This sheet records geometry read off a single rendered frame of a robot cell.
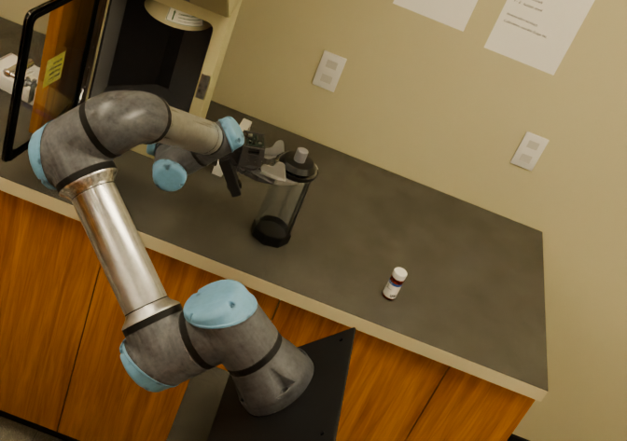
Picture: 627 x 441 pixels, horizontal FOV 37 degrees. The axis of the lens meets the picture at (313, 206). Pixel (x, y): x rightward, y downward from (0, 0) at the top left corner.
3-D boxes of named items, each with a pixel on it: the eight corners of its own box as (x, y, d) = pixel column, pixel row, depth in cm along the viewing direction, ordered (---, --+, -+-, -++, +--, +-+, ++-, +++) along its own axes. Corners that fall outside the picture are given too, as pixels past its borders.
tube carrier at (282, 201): (290, 222, 241) (316, 157, 229) (292, 249, 233) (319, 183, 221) (250, 213, 239) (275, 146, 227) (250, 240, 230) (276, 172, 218)
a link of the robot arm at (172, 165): (186, 153, 201) (188, 126, 210) (143, 175, 204) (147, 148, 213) (205, 178, 205) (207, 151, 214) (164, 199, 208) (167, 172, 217)
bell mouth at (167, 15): (157, -13, 240) (162, -32, 237) (221, 13, 240) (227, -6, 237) (133, 12, 225) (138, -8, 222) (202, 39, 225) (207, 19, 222)
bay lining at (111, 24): (119, 68, 261) (146, -48, 241) (205, 103, 262) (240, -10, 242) (86, 106, 241) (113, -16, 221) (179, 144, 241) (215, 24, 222)
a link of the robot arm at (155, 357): (205, 374, 161) (75, 95, 165) (135, 406, 165) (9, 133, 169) (229, 360, 173) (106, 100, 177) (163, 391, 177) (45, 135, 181)
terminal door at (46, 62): (75, 115, 241) (104, -24, 218) (3, 165, 215) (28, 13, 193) (72, 114, 241) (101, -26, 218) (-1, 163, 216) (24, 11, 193)
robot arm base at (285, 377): (300, 407, 163) (271, 369, 159) (233, 422, 170) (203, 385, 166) (323, 348, 174) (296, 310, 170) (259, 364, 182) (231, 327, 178)
